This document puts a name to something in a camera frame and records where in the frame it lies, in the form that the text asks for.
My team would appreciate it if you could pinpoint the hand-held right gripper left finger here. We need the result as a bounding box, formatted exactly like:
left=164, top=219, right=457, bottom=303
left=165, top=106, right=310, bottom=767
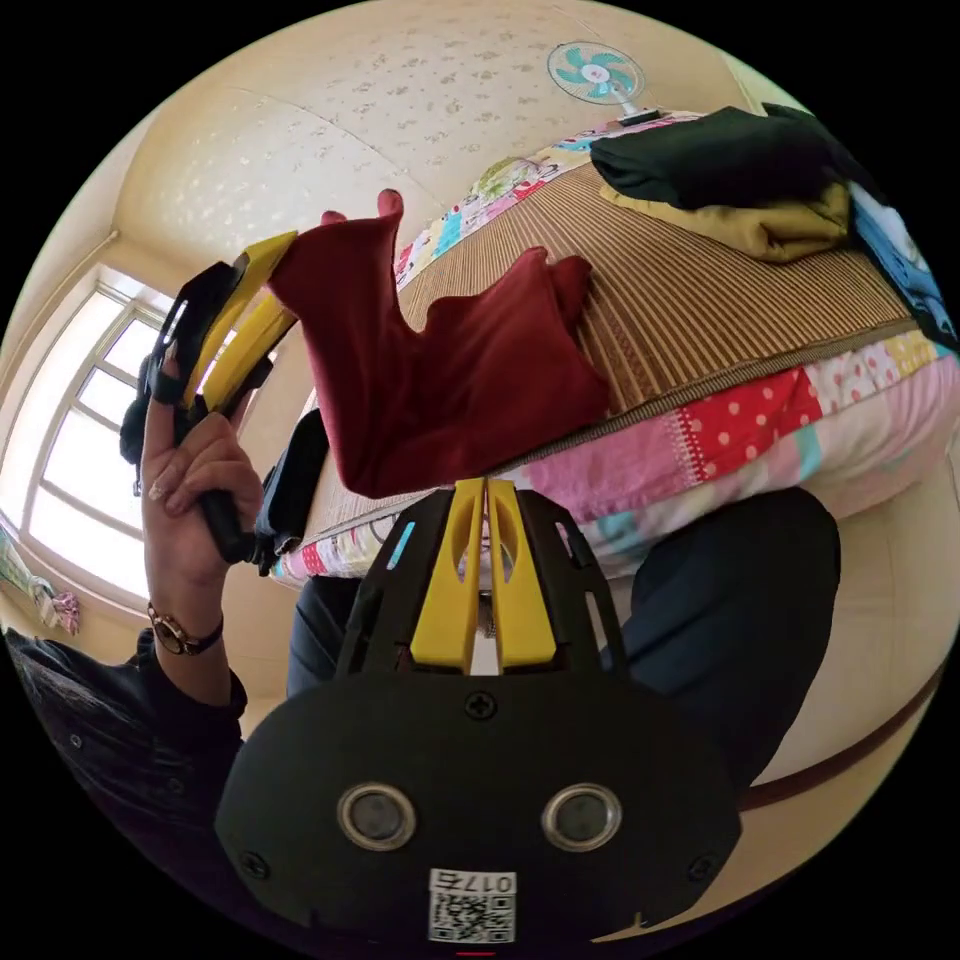
left=410, top=477, right=487, bottom=670

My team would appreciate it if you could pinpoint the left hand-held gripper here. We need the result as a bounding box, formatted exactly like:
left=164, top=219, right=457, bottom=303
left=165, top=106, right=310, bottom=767
left=146, top=230, right=300, bottom=565

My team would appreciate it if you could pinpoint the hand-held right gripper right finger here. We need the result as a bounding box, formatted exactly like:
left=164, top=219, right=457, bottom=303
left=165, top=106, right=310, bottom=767
left=487, top=478, right=559, bottom=670

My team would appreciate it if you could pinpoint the red long sleeve shirt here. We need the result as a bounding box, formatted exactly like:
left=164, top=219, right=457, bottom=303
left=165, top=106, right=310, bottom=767
left=267, top=188, right=614, bottom=501

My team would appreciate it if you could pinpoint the person's left forearm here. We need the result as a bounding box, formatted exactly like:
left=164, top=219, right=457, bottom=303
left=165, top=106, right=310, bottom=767
left=137, top=602, right=250, bottom=744

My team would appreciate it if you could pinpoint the person's left hand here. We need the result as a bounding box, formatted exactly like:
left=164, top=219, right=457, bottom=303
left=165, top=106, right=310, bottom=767
left=140, top=358, right=265, bottom=618

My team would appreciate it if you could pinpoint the person's body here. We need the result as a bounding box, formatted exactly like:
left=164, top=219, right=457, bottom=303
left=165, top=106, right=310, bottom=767
left=0, top=485, right=843, bottom=960

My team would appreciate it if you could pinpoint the window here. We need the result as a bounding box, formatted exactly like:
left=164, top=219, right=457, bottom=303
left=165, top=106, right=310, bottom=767
left=0, top=278, right=228, bottom=603

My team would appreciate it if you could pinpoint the bed with woven mat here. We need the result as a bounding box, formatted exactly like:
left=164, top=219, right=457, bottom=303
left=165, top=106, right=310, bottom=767
left=272, top=110, right=960, bottom=583

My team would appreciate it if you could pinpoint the white fan with teal blades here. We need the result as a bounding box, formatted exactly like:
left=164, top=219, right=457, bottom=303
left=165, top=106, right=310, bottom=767
left=545, top=40, right=664, bottom=127

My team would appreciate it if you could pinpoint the pile of clothes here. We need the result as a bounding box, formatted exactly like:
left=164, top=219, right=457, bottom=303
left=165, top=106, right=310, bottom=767
left=589, top=103, right=960, bottom=363

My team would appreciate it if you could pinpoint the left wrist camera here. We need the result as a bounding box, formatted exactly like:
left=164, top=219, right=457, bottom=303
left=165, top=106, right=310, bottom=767
left=117, top=352, right=163, bottom=501

